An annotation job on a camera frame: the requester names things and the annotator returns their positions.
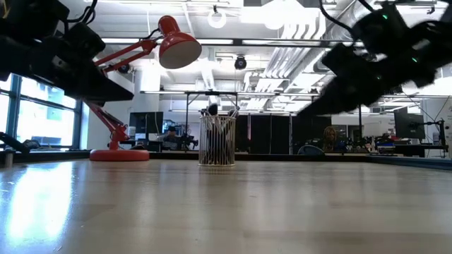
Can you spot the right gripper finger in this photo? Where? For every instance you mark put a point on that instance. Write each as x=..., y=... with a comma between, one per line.
x=335, y=97
x=349, y=106

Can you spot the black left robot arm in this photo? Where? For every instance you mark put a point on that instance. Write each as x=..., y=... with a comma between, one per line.
x=28, y=14

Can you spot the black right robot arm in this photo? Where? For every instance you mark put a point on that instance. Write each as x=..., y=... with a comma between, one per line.
x=434, y=46

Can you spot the person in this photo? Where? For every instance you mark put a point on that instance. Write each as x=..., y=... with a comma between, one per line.
x=172, y=134
x=330, y=137

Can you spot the black computer monitor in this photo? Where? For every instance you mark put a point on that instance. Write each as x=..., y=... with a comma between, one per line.
x=409, y=123
x=145, y=123

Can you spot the large window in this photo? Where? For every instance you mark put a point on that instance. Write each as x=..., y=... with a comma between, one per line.
x=46, y=123

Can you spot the black partition screen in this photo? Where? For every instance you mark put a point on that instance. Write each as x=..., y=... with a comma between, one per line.
x=275, y=134

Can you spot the overhead light bar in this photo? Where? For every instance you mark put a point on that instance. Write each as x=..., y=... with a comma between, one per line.
x=282, y=41

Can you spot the red desk lamp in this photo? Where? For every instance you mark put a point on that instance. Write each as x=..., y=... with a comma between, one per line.
x=178, y=46

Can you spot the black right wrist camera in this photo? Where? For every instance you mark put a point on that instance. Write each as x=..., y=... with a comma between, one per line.
x=378, y=28

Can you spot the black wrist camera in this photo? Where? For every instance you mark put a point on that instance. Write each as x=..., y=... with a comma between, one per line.
x=378, y=28
x=86, y=40

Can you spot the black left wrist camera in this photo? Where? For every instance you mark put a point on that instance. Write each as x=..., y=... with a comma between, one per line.
x=86, y=40

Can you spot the black aluminium table frame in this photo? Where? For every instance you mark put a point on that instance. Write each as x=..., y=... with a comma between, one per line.
x=268, y=156

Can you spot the black overhead camera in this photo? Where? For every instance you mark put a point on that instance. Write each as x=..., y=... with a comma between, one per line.
x=240, y=63

